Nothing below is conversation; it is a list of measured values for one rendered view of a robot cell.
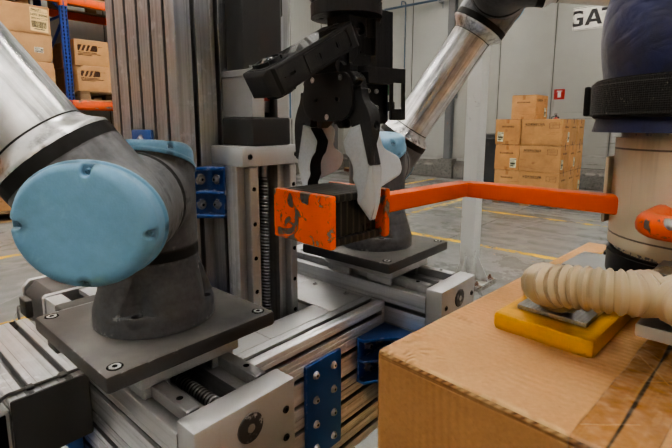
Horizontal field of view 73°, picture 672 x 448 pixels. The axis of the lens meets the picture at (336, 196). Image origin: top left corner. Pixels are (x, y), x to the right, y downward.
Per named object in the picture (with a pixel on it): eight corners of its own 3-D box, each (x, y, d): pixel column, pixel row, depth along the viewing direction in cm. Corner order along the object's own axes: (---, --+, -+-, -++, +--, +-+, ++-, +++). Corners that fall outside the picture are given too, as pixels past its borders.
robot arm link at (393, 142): (341, 199, 92) (341, 132, 90) (356, 190, 105) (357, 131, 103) (401, 202, 89) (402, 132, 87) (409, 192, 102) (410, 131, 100)
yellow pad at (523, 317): (592, 361, 42) (597, 310, 42) (492, 328, 50) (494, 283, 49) (673, 278, 66) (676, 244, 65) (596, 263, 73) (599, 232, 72)
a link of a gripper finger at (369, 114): (392, 159, 42) (367, 70, 43) (381, 160, 41) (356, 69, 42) (358, 173, 46) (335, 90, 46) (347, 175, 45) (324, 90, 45)
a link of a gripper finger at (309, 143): (343, 203, 54) (362, 129, 50) (305, 211, 50) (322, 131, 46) (326, 192, 56) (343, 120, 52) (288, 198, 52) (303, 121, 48)
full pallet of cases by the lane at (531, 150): (557, 209, 686) (566, 90, 658) (491, 202, 752) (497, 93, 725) (578, 199, 776) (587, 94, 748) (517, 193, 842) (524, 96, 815)
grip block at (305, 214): (330, 251, 41) (330, 196, 41) (274, 235, 48) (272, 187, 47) (389, 236, 47) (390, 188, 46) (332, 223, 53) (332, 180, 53)
